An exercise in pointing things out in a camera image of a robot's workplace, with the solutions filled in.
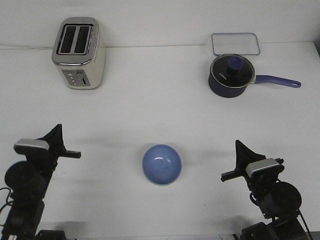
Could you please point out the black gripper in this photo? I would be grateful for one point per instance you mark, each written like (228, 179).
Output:
(50, 148)
(261, 182)

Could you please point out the clear blue-rimmed container lid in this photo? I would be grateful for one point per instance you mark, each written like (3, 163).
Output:
(243, 43)

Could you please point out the glass pot lid blue knob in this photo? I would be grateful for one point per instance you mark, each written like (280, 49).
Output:
(232, 70)

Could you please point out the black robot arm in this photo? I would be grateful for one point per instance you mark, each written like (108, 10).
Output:
(277, 200)
(29, 181)

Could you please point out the green bowl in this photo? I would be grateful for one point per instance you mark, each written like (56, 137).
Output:
(160, 184)

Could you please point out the cream and steel toaster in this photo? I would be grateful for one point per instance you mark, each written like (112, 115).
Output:
(79, 53)

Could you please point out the dark blue saucepan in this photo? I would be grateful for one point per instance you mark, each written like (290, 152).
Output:
(228, 92)

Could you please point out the blue bowl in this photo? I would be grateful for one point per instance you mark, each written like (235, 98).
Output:
(161, 164)

